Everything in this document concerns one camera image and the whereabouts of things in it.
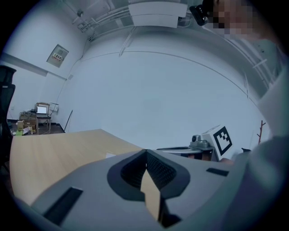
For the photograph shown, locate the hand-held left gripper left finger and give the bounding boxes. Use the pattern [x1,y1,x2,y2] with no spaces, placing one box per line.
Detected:
[30,149,160,231]

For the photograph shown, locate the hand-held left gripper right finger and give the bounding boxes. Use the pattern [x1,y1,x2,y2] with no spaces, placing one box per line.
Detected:
[146,149,246,229]

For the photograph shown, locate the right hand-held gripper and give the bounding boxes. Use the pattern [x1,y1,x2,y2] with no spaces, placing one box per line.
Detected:
[157,125,234,163]

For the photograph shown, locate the small wooden desk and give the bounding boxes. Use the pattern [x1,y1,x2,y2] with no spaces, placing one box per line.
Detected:
[19,110,52,135]

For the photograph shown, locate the brown wooden coat rack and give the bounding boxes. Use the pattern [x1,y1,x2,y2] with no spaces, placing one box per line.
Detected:
[256,120,267,145]

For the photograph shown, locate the open laptop with white screen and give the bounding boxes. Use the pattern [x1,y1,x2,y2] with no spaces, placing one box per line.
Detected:
[35,106,48,117]

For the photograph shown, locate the black mesh office chair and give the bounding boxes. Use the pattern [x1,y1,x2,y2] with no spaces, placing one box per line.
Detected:
[0,65,17,169]

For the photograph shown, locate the white ceiling air conditioner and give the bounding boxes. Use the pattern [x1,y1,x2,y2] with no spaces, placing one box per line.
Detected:
[127,3,188,29]

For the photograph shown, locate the person's head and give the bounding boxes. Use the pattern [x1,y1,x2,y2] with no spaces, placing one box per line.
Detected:
[202,0,271,42]

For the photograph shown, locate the white ceiling conduit pipes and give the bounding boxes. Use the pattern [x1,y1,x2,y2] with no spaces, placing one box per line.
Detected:
[71,5,136,42]

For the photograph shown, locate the dark stick leaning on wall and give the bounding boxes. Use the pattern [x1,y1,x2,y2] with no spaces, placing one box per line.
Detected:
[64,110,74,134]

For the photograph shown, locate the grey electrical wall panel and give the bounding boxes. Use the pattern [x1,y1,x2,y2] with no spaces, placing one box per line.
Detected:
[46,44,70,68]

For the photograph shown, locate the black head-worn camera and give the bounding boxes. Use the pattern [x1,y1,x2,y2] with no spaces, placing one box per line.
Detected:
[189,4,209,26]

